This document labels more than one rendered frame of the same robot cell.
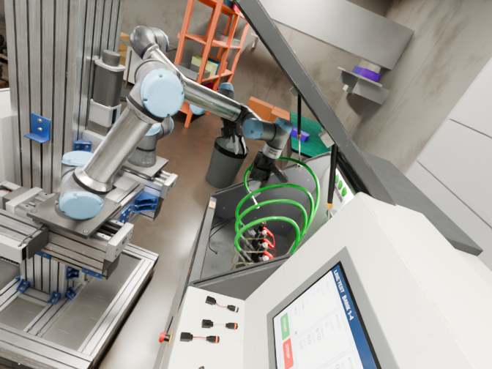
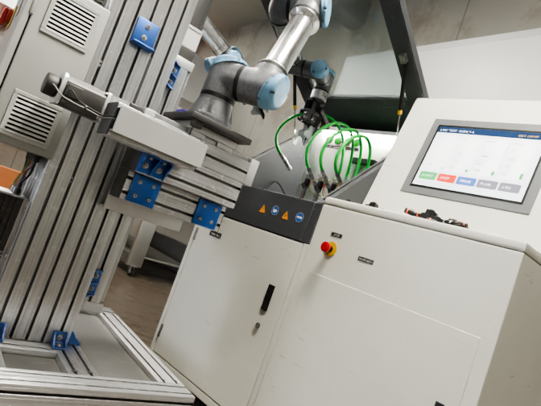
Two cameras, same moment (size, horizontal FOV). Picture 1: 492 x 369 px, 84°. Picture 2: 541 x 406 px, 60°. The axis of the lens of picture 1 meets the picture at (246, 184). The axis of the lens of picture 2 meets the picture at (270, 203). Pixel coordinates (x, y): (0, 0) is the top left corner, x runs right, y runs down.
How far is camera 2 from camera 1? 1.70 m
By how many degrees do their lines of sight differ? 46
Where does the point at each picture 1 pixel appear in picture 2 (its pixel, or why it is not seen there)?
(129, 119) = (307, 22)
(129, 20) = not seen: outside the picture
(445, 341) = (520, 103)
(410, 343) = (508, 114)
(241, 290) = (357, 199)
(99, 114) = (189, 37)
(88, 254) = (227, 179)
